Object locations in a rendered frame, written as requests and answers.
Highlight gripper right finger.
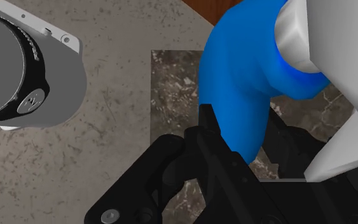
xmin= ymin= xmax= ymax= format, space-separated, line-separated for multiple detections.
xmin=260 ymin=106 xmax=358 ymax=224

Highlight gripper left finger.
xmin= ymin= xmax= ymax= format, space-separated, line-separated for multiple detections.
xmin=84 ymin=104 xmax=286 ymax=224

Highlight blue and white figure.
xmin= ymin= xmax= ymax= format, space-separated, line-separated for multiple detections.
xmin=198 ymin=0 xmax=358 ymax=183

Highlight dark marbled robot stand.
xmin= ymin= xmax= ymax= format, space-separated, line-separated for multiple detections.
xmin=150 ymin=49 xmax=355 ymax=224

